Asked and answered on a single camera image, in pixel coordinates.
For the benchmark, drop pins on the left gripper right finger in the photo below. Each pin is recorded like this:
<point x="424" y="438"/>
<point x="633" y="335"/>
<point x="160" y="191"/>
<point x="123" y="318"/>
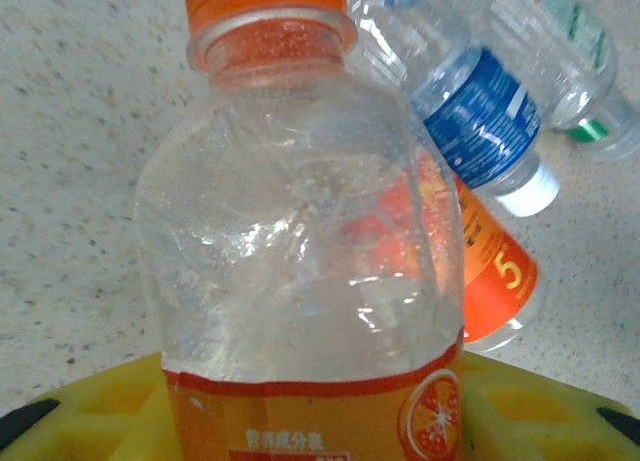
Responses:
<point x="540" y="421"/>

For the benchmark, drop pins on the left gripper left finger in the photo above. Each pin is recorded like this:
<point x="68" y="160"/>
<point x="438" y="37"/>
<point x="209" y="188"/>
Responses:
<point x="90" y="421"/>

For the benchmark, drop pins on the orange label bottle brown cap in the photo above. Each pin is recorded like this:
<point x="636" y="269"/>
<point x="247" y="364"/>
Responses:
<point x="500" y="276"/>

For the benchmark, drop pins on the blue label bottle white cap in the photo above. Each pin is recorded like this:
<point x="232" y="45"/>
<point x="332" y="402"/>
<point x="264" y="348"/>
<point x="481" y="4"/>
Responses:
<point x="480" y="116"/>

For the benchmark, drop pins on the clear bottle green white label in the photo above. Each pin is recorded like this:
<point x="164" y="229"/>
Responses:
<point x="575" y="41"/>

